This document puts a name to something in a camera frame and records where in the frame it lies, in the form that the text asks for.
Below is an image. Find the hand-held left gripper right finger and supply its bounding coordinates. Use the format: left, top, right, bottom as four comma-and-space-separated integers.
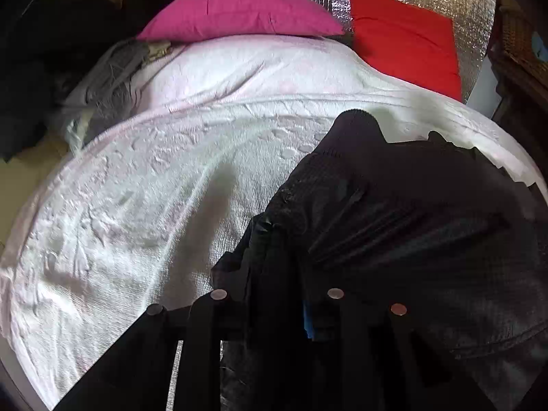
302, 287, 499, 411

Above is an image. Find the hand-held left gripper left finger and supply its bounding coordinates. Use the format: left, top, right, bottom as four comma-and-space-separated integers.
53, 289, 249, 411

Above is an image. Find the dark checked padded jacket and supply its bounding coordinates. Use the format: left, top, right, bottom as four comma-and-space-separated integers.
210, 109, 548, 411

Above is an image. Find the white textured bedspread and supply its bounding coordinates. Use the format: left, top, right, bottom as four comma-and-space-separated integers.
0, 34, 548, 409

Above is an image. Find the grey cloth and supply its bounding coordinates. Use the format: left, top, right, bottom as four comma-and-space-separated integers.
55, 38, 172, 155

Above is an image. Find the white panel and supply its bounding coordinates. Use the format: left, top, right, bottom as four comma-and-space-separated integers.
466, 68, 504, 117

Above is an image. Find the red pillow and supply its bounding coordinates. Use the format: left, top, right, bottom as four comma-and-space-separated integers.
348, 0, 463, 103

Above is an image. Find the black fur-trimmed coat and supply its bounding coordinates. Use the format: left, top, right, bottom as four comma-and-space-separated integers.
0, 0, 142, 161

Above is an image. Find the pink pillow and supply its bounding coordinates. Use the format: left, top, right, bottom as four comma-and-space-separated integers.
136, 0, 345, 42

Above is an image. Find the dark wicker furniture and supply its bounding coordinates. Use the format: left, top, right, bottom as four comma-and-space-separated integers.
488, 0, 548, 138

